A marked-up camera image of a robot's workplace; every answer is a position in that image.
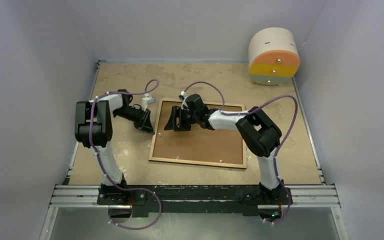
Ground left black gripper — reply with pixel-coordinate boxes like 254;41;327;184
113;107;155;134

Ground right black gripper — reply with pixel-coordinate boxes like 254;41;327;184
165;105;200;132

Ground brown backing board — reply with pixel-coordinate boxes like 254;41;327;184
152;101;245;165

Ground black wooden picture frame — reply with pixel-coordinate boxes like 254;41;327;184
148;97;248;170

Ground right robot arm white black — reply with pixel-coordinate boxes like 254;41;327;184
164;91;282;204

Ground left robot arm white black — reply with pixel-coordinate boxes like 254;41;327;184
74;89;155;205

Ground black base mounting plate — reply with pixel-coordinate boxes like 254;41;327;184
97;184;293;219

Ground round cream drawer cabinet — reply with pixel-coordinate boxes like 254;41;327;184
248;27;301;86

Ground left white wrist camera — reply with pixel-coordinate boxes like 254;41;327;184
140;93;156;111

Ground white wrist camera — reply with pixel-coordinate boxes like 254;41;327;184
140;93;156;111
178;91;189;110

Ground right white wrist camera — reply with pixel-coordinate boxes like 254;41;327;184
178;91;189;110

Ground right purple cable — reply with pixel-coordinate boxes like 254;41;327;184
178;81;299;226

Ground purple cable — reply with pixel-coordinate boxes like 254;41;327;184
178;81;299;226
88;78;162;231

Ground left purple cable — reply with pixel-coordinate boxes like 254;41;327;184
88;78;162;231

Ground aluminium rail frame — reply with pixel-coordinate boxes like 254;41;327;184
39;185;350;240

